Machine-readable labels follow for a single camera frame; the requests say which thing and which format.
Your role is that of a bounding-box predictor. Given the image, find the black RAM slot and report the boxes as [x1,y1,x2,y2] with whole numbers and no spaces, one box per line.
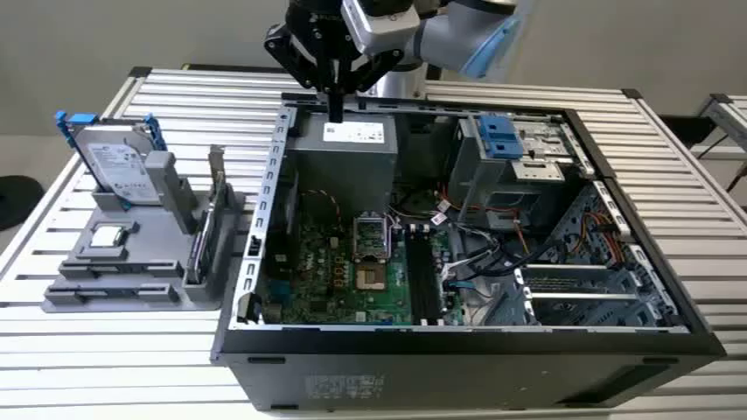
[424,225,447,327]
[411,225,432,327]
[405,225,425,327]
[417,225,439,327]

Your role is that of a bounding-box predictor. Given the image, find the blue plastic drive latch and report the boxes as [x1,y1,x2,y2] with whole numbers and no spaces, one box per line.
[476,114,521,159]

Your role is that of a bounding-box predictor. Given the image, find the CPU socket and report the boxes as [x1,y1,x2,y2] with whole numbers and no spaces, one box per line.
[353,261,391,293]

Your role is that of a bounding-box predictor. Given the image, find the black cable bundle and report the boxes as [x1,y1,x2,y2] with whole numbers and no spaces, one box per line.
[457,227,565,279]

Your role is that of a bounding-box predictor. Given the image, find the long dark RAM stick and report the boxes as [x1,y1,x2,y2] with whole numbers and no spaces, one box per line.
[52,286,175,298]
[64,261,176,271]

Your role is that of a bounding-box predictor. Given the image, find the hard disk in blue carrier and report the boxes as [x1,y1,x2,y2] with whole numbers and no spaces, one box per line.
[55,111,171,211]

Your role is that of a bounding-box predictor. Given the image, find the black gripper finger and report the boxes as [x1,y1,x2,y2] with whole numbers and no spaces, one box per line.
[335,49,407,123]
[261,24,337,123]

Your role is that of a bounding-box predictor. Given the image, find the silver disk bay cage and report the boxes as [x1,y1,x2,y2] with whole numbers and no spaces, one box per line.
[483,262,687,329]

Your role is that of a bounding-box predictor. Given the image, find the silver CPU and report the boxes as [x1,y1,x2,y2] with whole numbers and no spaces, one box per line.
[87,225,128,249]

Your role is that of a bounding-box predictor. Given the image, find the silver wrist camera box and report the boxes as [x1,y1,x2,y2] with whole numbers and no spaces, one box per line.
[340,0,421,56]

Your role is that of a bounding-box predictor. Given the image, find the black blue plastic tab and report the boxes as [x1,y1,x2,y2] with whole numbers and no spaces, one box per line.
[236,292,261,325]

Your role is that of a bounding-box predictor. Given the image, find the blue expansion slot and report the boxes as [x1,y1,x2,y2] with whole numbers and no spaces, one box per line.
[268,282,293,307]

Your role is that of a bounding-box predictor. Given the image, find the orange red wire bundle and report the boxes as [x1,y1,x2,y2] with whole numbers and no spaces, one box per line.
[568,212,631,269]

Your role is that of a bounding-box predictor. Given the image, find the graphics card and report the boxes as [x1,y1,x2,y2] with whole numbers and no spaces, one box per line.
[184,143,236,284]

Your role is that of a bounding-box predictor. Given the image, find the grey metal drive cage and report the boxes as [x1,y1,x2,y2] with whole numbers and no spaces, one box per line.
[448,111,598,228]

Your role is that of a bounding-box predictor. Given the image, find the red black twisted wire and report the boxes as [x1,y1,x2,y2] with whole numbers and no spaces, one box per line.
[299,188,345,234]

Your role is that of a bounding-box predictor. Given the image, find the grey power supply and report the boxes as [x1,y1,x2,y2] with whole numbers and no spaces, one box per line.
[288,111,401,215]

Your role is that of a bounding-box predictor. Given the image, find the green motherboard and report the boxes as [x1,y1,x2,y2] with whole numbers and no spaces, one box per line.
[259,187,468,327]

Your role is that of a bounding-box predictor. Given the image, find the metal socket cover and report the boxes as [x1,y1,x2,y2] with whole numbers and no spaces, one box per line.
[352,211,392,263]

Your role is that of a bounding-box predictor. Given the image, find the black round stand base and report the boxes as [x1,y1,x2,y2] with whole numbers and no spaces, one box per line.
[0,174,47,232]

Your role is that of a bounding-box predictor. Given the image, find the grey parts rack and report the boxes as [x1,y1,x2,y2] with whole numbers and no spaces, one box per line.
[40,172,247,314]

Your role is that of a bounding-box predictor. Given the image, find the black PC case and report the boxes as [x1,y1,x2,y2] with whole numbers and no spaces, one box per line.
[209,91,728,415]

